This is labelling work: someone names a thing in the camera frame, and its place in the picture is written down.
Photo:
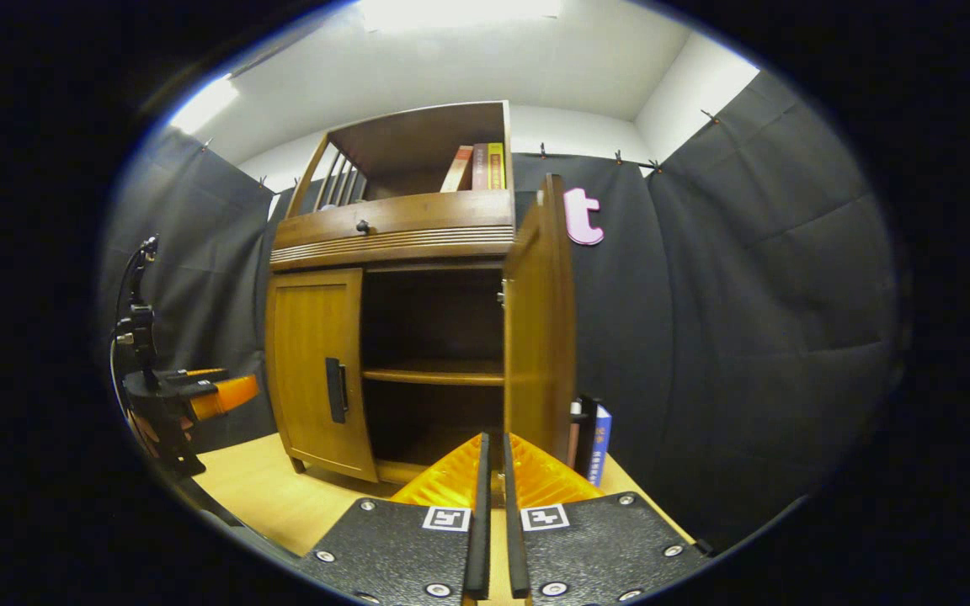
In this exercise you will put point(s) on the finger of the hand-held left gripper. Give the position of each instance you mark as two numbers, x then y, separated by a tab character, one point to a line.
228	396
199	373

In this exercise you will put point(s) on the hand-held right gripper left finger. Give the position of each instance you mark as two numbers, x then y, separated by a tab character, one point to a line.
478	522

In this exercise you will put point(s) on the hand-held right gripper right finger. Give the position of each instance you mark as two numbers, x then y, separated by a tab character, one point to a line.
515	530

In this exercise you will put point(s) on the wooden shoe cabinet door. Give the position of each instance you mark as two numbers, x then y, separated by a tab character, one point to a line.
308	353
540	337

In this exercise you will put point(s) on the wooden double-door shoe cabinet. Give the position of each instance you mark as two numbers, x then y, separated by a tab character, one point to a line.
418	143

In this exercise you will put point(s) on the wooden cabinet drawer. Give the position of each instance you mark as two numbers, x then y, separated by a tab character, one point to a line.
418	215

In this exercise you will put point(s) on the dark brown book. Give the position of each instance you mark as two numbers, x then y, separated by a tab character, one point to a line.
586	438

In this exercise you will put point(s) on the blue white book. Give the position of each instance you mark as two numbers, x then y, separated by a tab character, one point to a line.
602	446

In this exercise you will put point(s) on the small ceiling light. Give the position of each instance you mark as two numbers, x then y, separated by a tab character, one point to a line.
203	105

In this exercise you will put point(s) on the tan red book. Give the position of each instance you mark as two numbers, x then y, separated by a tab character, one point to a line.
458	168

